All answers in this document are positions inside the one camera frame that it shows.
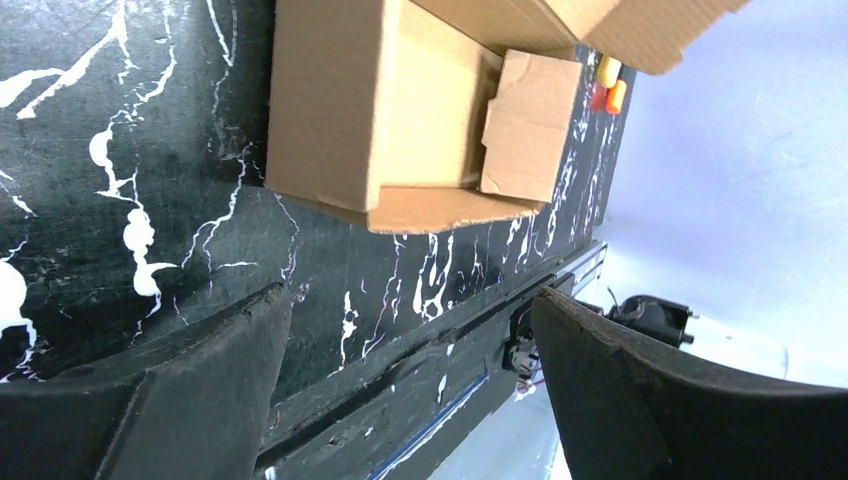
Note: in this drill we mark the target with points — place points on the yellow handled tool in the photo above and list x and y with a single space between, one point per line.
608 71

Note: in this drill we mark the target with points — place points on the aluminium frame rail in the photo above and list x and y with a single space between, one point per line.
366 421

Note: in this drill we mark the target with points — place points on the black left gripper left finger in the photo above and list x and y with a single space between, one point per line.
190 405

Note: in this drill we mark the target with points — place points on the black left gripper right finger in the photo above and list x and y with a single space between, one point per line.
631 407

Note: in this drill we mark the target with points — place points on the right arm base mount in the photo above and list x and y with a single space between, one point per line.
657 318

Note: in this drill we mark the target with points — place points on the brown cardboard box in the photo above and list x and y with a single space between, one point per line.
424 116

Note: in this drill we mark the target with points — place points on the red orange handled tool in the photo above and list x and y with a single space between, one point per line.
609 100

